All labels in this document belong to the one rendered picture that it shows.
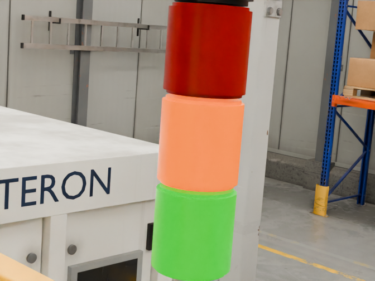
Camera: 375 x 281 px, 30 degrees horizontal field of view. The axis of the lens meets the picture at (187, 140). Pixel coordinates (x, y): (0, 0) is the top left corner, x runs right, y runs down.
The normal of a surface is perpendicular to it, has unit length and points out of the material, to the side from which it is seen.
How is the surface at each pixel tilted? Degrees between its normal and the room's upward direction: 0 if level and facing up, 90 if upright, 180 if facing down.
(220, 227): 90
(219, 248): 90
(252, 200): 90
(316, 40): 90
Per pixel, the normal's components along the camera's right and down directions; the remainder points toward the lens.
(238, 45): 0.61, 0.17
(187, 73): -0.37, 0.12
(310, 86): -0.70, 0.06
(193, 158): -0.12, 0.14
